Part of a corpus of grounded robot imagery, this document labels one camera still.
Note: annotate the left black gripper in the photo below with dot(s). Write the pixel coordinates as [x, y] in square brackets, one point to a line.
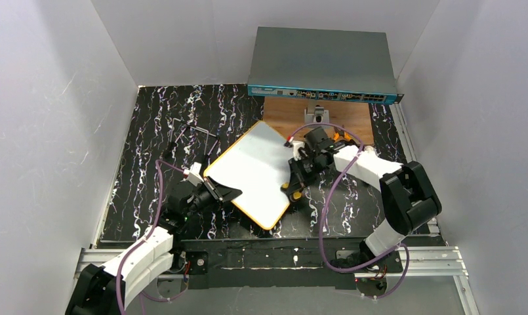
[212, 191]

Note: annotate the black marble pattern mat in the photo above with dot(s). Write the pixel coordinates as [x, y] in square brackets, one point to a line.
[226, 110]

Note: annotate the brown wooden board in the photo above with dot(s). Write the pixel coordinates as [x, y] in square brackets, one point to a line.
[287, 114]

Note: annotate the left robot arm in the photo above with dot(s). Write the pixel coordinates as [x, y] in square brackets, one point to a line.
[110, 287]

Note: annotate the aluminium frame rail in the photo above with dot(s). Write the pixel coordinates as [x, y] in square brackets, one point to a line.
[424, 261]

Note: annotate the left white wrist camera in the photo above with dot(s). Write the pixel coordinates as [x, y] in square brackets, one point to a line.
[193, 174]

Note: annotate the teal network switch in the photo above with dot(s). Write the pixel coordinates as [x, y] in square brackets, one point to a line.
[350, 66]

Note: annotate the yellow framed whiteboard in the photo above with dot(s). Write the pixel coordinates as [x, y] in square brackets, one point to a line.
[257, 164]

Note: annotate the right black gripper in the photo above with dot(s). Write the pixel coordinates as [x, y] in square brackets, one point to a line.
[303, 160]

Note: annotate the orange handled pliers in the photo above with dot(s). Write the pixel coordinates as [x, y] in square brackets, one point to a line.
[342, 136]

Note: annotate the grey metal bracket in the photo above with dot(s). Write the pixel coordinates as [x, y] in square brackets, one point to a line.
[316, 114]

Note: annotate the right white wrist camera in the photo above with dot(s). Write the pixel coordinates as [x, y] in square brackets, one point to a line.
[298, 148]

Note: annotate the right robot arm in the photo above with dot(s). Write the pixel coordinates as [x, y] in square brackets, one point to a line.
[408, 196]

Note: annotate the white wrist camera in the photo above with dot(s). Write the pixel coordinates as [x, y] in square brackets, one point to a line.
[298, 148]
[193, 174]

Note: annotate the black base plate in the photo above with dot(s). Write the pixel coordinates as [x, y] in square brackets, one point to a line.
[265, 262]

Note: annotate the yellow and black eraser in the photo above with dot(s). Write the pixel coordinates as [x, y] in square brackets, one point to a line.
[292, 191]

